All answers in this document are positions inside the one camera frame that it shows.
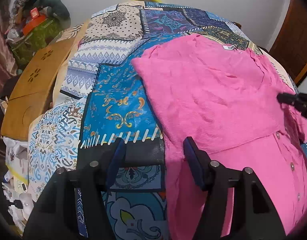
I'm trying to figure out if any pink knit shirt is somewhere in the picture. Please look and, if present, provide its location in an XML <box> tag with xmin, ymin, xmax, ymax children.
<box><xmin>131</xmin><ymin>34</ymin><xmax>307</xmax><ymax>239</ymax></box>

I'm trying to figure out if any white floral cloth pile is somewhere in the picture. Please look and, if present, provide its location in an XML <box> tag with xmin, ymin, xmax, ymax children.
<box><xmin>2</xmin><ymin>137</ymin><xmax>35</xmax><ymax>234</ymax></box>

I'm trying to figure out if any brown wooden door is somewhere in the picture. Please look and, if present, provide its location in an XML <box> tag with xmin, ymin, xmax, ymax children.
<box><xmin>269</xmin><ymin>0</ymin><xmax>307</xmax><ymax>85</ymax></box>

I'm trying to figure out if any wooden carved headboard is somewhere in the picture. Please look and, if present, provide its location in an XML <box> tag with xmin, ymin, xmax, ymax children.
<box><xmin>0</xmin><ymin>21</ymin><xmax>89</xmax><ymax>141</ymax></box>

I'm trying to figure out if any blue patchwork bedspread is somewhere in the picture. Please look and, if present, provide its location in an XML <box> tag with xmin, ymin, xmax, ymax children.
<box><xmin>27</xmin><ymin>0</ymin><xmax>307</xmax><ymax>240</ymax></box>

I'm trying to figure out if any striped pink curtain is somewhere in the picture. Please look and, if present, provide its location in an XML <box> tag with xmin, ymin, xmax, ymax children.
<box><xmin>0</xmin><ymin>4</ymin><xmax>18</xmax><ymax>91</ymax></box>

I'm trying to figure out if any orange box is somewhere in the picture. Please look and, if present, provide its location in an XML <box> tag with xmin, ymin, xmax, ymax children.
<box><xmin>22</xmin><ymin>15</ymin><xmax>47</xmax><ymax>35</ymax></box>

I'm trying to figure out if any dark green cushion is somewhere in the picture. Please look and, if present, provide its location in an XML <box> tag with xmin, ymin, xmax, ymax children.
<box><xmin>33</xmin><ymin>0</ymin><xmax>71</xmax><ymax>29</ymax></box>

